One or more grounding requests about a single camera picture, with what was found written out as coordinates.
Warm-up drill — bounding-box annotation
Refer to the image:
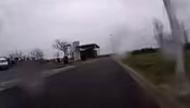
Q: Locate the white car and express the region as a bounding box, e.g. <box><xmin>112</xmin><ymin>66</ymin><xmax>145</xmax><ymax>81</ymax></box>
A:
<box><xmin>0</xmin><ymin>56</ymin><xmax>10</xmax><ymax>71</ymax></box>

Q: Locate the dark shelter building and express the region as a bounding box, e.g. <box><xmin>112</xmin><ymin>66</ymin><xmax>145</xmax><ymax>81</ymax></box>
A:
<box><xmin>71</xmin><ymin>38</ymin><xmax>102</xmax><ymax>62</ymax></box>

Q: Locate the green grass field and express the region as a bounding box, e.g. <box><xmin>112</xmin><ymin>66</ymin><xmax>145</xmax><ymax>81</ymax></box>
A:
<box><xmin>118</xmin><ymin>48</ymin><xmax>190</xmax><ymax>108</ymax></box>

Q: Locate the bare tree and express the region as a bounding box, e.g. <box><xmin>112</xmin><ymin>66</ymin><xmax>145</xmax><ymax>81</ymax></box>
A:
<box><xmin>52</xmin><ymin>38</ymin><xmax>74</xmax><ymax>65</ymax></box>

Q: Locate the dark asphalt path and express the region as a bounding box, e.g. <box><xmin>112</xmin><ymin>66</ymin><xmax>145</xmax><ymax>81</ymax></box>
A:
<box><xmin>0</xmin><ymin>52</ymin><xmax>162</xmax><ymax>108</ymax></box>

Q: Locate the dark hedge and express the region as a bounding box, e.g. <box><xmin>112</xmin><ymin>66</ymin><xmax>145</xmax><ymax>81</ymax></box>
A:
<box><xmin>130</xmin><ymin>43</ymin><xmax>190</xmax><ymax>57</ymax></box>

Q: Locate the pale leaning pole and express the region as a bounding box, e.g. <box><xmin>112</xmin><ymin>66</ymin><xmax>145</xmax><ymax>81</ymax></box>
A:
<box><xmin>157</xmin><ymin>0</ymin><xmax>190</xmax><ymax>97</ymax></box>

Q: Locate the pale concrete kerb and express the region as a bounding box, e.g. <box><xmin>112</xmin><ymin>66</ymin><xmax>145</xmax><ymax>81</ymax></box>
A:
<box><xmin>114</xmin><ymin>51</ymin><xmax>190</xmax><ymax>108</ymax></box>

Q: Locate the row of bare trees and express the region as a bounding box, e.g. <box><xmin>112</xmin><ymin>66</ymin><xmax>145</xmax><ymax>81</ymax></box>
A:
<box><xmin>5</xmin><ymin>47</ymin><xmax>46</xmax><ymax>64</ymax></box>

